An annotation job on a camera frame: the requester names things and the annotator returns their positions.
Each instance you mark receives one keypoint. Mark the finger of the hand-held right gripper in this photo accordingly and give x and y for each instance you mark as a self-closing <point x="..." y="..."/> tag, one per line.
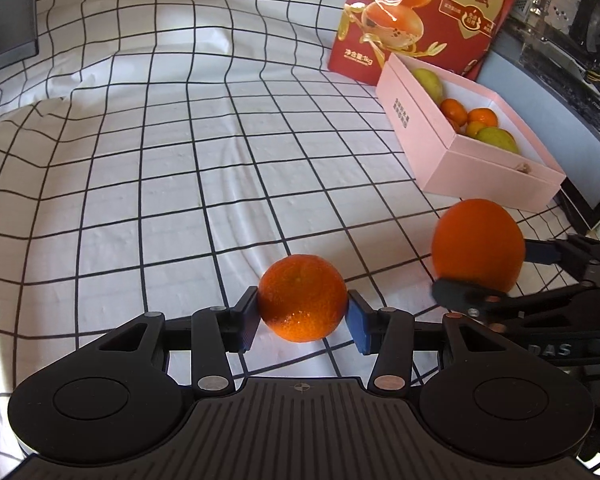
<point x="542" y="252"/>
<point x="460" y="292"/>

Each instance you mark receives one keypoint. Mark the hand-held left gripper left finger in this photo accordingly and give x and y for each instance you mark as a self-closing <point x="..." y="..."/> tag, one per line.
<point x="245" y="325"/>

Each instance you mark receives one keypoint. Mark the red snack bag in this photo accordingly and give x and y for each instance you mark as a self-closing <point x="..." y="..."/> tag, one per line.
<point x="352" y="55"/>

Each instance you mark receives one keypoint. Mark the yellow-green lemon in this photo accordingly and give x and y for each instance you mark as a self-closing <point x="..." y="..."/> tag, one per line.
<point x="430" y="82"/>
<point x="497" y="141"/>

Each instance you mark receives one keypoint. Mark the large orange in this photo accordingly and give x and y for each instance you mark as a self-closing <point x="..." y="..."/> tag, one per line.
<point x="477" y="245"/>

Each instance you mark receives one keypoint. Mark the white checkered tablecloth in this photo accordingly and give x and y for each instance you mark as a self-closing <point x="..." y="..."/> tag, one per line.
<point x="155" y="185"/>

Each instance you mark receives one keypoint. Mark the glass-sided computer case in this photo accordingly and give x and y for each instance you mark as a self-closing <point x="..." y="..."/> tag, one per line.
<point x="545" y="85"/>

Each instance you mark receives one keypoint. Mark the small tangerine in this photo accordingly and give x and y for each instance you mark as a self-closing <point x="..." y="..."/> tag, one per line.
<point x="475" y="130"/>

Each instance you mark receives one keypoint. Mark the pink cardboard box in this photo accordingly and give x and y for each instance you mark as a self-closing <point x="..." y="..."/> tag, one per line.
<point x="480" y="180"/>

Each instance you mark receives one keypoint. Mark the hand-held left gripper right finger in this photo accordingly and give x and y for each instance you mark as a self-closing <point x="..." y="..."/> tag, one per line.
<point x="358" y="327"/>

